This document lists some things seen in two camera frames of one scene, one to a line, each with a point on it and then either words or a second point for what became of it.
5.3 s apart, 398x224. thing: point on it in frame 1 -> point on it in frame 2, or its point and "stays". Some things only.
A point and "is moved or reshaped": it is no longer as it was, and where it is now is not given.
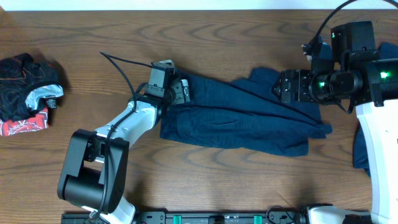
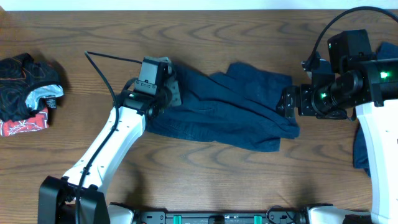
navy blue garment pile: [388, 51] stays
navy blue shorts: [246, 116] is moved or reshaped
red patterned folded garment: [39, 121] stays
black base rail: [194, 217] stays
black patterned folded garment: [28, 85] stays
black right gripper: [303, 77] -> [305, 107]
